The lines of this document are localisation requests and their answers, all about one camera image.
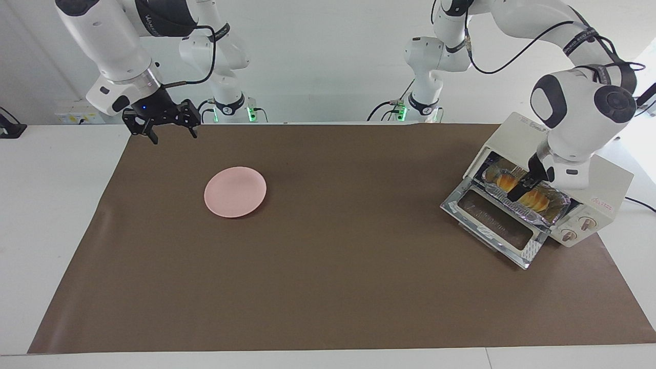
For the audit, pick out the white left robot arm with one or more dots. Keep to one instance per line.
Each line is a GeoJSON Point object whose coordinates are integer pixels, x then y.
{"type": "Point", "coordinates": [579, 118]}

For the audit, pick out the sliced yellow bread loaf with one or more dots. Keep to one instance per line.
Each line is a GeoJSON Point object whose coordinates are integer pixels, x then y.
{"type": "Point", "coordinates": [538, 200]}

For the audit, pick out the glass oven door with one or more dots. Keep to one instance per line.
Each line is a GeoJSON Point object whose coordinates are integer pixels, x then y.
{"type": "Point", "coordinates": [461, 197]}

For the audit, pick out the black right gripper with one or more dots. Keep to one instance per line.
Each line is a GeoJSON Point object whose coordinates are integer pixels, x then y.
{"type": "Point", "coordinates": [156, 110]}

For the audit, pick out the cream toaster oven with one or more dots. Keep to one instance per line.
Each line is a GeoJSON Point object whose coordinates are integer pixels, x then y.
{"type": "Point", "coordinates": [610, 189]}

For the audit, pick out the brown table mat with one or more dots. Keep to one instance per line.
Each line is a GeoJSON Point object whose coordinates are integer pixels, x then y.
{"type": "Point", "coordinates": [307, 287]}

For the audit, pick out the black clamp mount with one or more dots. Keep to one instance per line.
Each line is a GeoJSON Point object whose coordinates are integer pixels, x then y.
{"type": "Point", "coordinates": [10, 129]}

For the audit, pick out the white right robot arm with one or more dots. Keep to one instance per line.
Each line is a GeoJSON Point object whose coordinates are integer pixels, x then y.
{"type": "Point", "coordinates": [107, 41]}

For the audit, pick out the aluminium foil tray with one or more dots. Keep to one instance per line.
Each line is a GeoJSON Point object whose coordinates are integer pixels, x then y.
{"type": "Point", "coordinates": [556, 205]}

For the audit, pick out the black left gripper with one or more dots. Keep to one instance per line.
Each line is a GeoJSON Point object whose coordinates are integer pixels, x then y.
{"type": "Point", "coordinates": [539, 169]}

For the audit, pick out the pink round plate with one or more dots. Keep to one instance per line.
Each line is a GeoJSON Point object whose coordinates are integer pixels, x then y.
{"type": "Point", "coordinates": [234, 192]}

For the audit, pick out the round oven knob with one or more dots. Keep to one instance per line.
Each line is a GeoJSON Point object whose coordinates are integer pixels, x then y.
{"type": "Point", "coordinates": [588, 223]}
{"type": "Point", "coordinates": [568, 236]}

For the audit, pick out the white wall socket box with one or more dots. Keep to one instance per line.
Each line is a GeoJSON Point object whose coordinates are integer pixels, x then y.
{"type": "Point", "coordinates": [72, 117]}

